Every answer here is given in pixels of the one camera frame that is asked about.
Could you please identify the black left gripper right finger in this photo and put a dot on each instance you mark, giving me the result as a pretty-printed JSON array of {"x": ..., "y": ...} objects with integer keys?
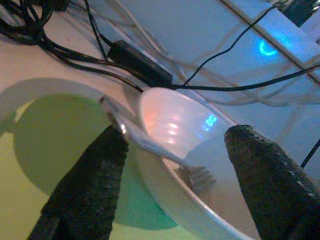
[{"x": 272, "y": 190}]

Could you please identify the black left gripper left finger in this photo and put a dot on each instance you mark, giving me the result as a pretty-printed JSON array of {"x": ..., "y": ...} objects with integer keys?
[{"x": 85, "y": 190}]

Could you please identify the light green plate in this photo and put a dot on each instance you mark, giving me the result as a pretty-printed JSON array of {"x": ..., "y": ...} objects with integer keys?
[{"x": 50, "y": 130}]

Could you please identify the metal fork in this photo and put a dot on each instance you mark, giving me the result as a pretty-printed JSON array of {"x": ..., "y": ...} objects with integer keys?
[{"x": 150, "y": 147}]

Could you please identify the white bowl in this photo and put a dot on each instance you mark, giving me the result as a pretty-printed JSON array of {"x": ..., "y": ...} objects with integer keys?
[{"x": 170, "y": 117}]

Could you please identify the black power adapter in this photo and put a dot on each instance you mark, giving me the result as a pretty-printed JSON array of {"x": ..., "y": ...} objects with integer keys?
[{"x": 140, "y": 63}]

